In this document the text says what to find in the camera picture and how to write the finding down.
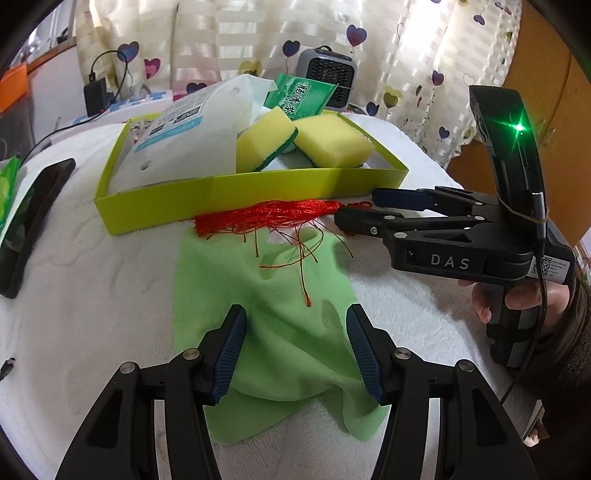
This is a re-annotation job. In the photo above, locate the red chinese knot tassel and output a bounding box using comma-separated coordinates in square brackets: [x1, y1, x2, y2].
[193, 199, 373, 307]

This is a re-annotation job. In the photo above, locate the light green microfiber cloth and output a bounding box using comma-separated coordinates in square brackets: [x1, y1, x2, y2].
[172, 227, 388, 445]

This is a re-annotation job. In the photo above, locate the yellow green scouring sponge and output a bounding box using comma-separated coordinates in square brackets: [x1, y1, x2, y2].
[235, 107, 298, 173]

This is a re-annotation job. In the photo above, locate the green tea packet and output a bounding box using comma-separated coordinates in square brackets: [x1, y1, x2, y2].
[264, 74, 337, 120]

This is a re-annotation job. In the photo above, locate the white cotton pads bag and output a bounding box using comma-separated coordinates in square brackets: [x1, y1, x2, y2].
[109, 74, 276, 194]

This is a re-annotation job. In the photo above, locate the person's right hand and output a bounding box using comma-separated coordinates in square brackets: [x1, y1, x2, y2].
[458, 278, 574, 338]

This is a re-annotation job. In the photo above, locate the heart patterned cream curtain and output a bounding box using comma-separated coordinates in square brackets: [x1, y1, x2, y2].
[74, 0, 523, 166]

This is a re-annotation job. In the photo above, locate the grey mini space heater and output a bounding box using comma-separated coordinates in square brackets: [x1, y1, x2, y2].
[295, 45, 356, 111]

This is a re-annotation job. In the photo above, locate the lime green shallow box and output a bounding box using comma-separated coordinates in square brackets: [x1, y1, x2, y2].
[94, 111, 409, 236]

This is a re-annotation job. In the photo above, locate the black smartphone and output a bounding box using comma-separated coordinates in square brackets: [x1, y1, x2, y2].
[1, 158, 76, 299]

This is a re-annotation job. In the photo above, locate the white blue power strip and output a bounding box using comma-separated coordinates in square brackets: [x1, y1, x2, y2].
[106, 90, 173, 115]

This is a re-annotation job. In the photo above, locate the green wet wipes pack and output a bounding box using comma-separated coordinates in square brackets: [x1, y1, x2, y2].
[0, 157, 21, 228]

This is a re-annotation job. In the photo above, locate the black charger adapter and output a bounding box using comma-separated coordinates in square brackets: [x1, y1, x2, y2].
[83, 78, 108, 117]

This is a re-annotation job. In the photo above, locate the orange storage box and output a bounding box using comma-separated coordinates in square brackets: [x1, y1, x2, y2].
[0, 63, 29, 113]

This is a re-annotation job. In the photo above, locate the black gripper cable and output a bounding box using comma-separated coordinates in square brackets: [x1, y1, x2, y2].
[500, 193, 553, 407]

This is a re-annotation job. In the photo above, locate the black charging cable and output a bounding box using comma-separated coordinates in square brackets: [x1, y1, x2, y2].
[20, 49, 133, 163]

